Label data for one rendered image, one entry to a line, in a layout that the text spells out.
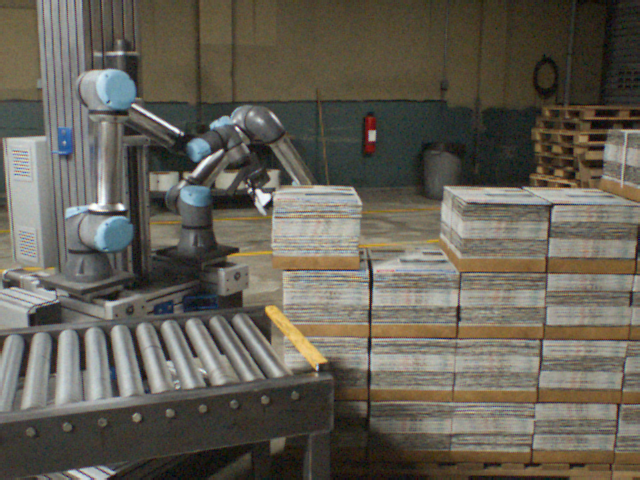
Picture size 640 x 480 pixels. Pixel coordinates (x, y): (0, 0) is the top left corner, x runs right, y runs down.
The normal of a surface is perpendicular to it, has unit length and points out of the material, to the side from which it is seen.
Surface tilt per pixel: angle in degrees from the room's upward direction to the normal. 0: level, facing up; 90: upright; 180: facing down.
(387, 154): 90
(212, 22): 90
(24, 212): 90
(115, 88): 82
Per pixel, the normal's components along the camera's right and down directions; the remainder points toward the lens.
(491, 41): 0.33, 0.20
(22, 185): -0.57, 0.17
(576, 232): -0.02, 0.21
